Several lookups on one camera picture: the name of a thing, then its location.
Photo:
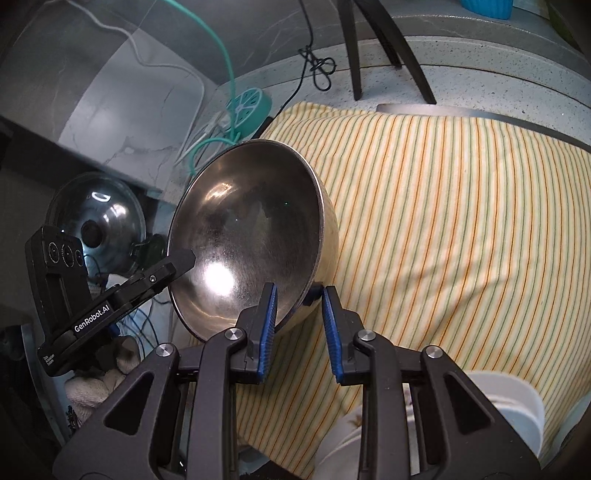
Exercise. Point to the gold steel bowl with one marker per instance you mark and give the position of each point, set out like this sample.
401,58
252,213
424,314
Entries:
244,221

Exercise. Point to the glass pot lid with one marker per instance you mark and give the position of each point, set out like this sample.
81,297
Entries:
106,207

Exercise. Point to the blue ribbed cup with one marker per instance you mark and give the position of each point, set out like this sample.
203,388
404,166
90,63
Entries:
485,7

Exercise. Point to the white ceramic bowl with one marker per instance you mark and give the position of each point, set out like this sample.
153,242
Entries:
508,401

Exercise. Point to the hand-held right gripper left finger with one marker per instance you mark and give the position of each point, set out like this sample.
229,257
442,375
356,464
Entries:
268,332

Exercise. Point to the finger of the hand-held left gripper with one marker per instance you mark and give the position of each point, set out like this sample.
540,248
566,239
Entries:
161,274

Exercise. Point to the yellow striped cloth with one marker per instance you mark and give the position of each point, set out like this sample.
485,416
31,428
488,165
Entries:
438,230

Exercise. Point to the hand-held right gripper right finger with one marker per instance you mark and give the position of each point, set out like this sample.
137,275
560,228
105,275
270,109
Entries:
331,337

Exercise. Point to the white terry cloth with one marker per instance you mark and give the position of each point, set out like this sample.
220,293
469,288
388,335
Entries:
101,383

